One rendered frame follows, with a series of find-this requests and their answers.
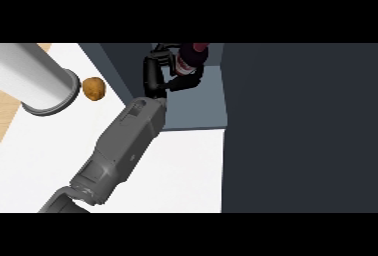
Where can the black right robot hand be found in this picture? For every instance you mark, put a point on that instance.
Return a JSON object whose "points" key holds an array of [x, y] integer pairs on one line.
{"points": [[153, 75]]}

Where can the dark red wine bottle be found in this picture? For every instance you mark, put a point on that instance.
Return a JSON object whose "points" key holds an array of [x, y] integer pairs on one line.
{"points": [[191, 56]]}

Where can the white cylinder with grey rim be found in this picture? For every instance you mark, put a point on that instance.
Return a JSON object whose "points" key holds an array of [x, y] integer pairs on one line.
{"points": [[34, 76]]}

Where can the brown potato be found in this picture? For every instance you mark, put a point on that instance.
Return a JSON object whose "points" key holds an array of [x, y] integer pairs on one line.
{"points": [[93, 88]]}

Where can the dark grey cabinet door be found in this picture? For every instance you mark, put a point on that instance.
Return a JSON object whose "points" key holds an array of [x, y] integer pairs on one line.
{"points": [[300, 126]]}

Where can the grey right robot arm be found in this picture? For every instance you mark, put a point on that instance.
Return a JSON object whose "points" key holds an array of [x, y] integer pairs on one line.
{"points": [[127, 136]]}

